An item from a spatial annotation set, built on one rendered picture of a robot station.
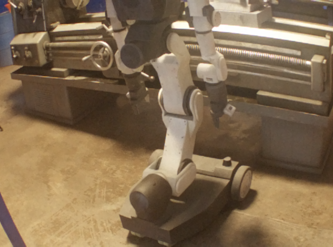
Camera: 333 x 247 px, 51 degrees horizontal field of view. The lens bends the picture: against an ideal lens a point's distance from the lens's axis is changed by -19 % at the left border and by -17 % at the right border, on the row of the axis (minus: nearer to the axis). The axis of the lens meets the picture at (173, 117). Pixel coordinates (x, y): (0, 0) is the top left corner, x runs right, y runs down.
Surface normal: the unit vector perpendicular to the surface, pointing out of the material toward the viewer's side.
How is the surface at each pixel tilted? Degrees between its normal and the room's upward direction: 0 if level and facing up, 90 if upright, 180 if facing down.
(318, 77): 90
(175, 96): 86
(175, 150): 60
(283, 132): 90
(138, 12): 105
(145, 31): 45
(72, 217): 0
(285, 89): 90
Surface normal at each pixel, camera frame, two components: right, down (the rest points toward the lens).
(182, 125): -0.50, -0.07
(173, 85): -0.48, 0.58
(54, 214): -0.11, -0.89
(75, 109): 0.84, 0.15
